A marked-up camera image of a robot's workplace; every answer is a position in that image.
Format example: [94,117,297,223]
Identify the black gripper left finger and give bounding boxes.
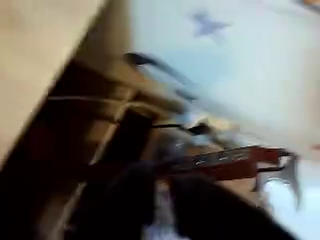
[74,161,158,240]

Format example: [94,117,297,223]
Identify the pale blue patterned cloth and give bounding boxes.
[131,0,320,240]

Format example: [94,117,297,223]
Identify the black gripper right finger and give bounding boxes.
[169,173,296,240]

